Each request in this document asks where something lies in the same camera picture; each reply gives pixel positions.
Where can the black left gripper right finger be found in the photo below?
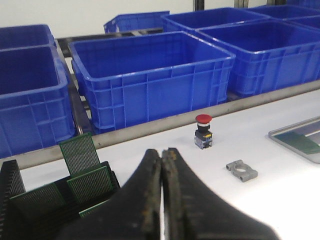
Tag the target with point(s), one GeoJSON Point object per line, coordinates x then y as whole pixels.
{"type": "Point", "coordinates": [194, 212]}

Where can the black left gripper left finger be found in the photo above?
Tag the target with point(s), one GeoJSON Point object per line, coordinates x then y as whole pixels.
{"type": "Point", "coordinates": [132, 213]}

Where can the green perforated circuit board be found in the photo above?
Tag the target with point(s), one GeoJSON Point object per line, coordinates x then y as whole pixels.
{"type": "Point", "coordinates": [38, 202]}
{"type": "Point", "coordinates": [79, 153]}
{"type": "Point", "coordinates": [91, 185]}
{"type": "Point", "coordinates": [86, 212]}
{"type": "Point", "coordinates": [299, 142]}

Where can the black slotted board rack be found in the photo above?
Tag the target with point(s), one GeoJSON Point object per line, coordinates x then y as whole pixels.
{"type": "Point", "coordinates": [13, 227]}

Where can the silver metal tray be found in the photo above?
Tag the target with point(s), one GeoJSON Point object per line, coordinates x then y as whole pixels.
{"type": "Point", "coordinates": [310, 128]}

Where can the grey metal clamp block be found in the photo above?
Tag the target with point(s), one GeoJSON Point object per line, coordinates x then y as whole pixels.
{"type": "Point", "coordinates": [241, 170]}

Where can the red emergency stop button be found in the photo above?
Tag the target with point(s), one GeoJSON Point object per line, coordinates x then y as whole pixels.
{"type": "Point", "coordinates": [203, 137]}

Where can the blue plastic crate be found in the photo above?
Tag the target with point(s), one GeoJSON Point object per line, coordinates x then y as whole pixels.
{"type": "Point", "coordinates": [135, 21]}
{"type": "Point", "coordinates": [269, 55]}
{"type": "Point", "coordinates": [35, 110]}
{"type": "Point", "coordinates": [129, 81]}
{"type": "Point", "coordinates": [218, 17]}
{"type": "Point", "coordinates": [24, 36]}

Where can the blue plastic crate rear right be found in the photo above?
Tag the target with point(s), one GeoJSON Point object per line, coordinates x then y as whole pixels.
{"type": "Point", "coordinates": [218, 17]}

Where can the blue plastic crate far back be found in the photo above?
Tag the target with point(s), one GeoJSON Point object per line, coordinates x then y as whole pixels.
{"type": "Point", "coordinates": [135, 21]}

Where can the blue plastic crate rear left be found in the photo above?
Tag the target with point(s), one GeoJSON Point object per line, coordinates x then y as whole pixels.
{"type": "Point", "coordinates": [24, 36]}

